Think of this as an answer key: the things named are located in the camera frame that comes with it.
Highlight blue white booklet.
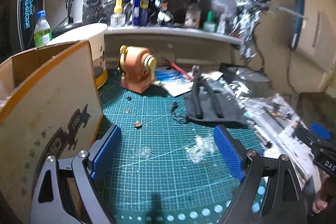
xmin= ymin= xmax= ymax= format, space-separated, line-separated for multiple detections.
xmin=153 ymin=68 xmax=193 ymax=97

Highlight black box with plastic bag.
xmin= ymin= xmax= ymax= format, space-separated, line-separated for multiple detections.
xmin=219 ymin=63 xmax=273 ymax=94

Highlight model kit instruction manual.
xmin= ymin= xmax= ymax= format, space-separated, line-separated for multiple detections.
xmin=236 ymin=94 xmax=315 ymax=187

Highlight orange pencil sharpener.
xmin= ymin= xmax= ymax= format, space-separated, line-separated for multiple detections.
xmin=117 ymin=45 xmax=157 ymax=94

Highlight white winged robot model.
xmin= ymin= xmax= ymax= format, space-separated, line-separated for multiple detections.
xmin=230 ymin=0 xmax=307 ymax=61

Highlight person's hand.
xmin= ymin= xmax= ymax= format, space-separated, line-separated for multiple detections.
xmin=312 ymin=173 xmax=335 ymax=214

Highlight dark grey cloth pouch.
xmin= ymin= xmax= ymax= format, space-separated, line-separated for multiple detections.
xmin=171 ymin=77 xmax=248 ymax=128

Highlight black power cable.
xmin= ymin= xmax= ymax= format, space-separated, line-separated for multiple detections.
xmin=256 ymin=35 xmax=267 ymax=74

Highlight beige desk shelf riser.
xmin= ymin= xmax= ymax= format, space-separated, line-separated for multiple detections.
xmin=105 ymin=26 xmax=241 ymax=69

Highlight black handled nippers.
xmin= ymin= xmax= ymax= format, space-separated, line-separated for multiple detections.
xmin=191 ymin=65 xmax=224 ymax=119

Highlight red stick tool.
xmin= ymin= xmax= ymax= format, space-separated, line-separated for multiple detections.
xmin=165 ymin=59 xmax=194 ymax=81

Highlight green cutting mat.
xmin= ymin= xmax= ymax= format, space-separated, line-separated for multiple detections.
xmin=96 ymin=69 xmax=268 ymax=224

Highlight green label water bottle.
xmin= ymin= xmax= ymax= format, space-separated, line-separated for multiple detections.
xmin=34 ymin=10 xmax=52 ymax=47

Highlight green cap bottle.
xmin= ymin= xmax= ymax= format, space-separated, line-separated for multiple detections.
xmin=203 ymin=10 xmax=217 ymax=32

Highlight cardboard box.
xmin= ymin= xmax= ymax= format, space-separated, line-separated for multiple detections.
xmin=1 ymin=23 xmax=108 ymax=223

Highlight yellow cap glue bottle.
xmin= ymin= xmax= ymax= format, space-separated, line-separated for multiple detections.
xmin=110 ymin=0 xmax=126 ymax=26

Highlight brown label bottle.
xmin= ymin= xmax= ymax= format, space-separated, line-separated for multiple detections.
xmin=185 ymin=0 xmax=201 ymax=29

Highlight blue yellow spray can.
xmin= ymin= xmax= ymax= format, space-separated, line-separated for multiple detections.
xmin=132 ymin=0 xmax=149 ymax=26

